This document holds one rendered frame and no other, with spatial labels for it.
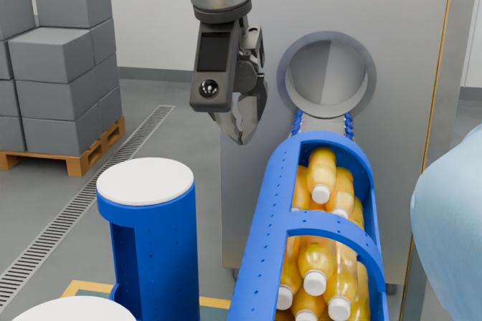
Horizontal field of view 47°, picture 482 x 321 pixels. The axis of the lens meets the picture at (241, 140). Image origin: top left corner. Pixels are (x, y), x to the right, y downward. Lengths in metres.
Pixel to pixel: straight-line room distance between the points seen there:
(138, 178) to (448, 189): 1.44
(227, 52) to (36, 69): 3.20
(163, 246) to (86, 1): 2.63
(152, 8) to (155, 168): 3.99
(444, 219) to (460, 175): 0.02
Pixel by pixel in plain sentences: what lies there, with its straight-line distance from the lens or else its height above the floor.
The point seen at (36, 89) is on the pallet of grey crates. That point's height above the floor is 0.62.
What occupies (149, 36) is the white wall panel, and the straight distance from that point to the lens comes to 5.67.
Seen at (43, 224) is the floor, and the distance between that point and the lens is 3.52.
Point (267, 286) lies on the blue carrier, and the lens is 0.93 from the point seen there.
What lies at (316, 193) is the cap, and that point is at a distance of 1.29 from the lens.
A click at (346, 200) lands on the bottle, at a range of 1.35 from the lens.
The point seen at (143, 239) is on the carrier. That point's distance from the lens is 1.59.
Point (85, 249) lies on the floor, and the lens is 3.23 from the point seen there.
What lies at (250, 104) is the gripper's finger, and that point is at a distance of 0.73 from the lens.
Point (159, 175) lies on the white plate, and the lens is 1.66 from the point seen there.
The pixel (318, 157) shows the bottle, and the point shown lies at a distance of 1.40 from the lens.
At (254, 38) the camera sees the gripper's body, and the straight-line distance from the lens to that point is 0.73.
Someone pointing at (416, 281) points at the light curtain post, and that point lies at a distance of 1.91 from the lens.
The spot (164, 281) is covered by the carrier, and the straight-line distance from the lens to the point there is 1.68.
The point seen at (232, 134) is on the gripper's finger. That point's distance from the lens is 0.77.
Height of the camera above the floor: 1.80
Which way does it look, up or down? 24 degrees down
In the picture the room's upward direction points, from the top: straight up
